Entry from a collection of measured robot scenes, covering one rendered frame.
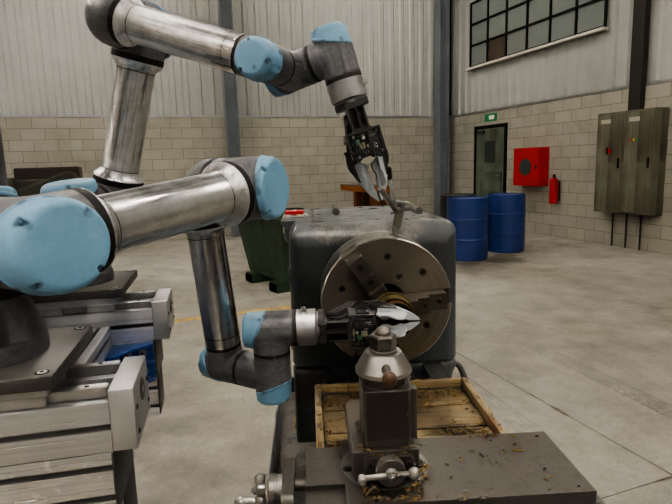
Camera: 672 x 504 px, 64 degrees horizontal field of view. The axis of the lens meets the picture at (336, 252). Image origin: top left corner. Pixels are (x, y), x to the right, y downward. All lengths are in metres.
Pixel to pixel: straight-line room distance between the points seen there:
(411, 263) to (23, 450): 0.84
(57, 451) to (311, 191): 11.01
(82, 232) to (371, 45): 11.94
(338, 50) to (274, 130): 10.41
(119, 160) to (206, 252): 0.38
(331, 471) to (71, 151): 10.57
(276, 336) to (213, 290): 0.16
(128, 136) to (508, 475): 1.06
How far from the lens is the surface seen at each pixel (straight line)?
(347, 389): 1.28
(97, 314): 1.30
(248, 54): 1.02
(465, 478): 0.83
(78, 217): 0.70
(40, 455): 0.86
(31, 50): 11.51
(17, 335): 0.84
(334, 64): 1.11
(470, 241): 7.69
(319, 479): 0.82
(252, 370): 1.13
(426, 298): 1.23
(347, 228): 1.42
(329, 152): 11.83
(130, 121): 1.36
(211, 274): 1.11
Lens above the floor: 1.41
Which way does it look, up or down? 9 degrees down
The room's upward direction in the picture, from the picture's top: 2 degrees counter-clockwise
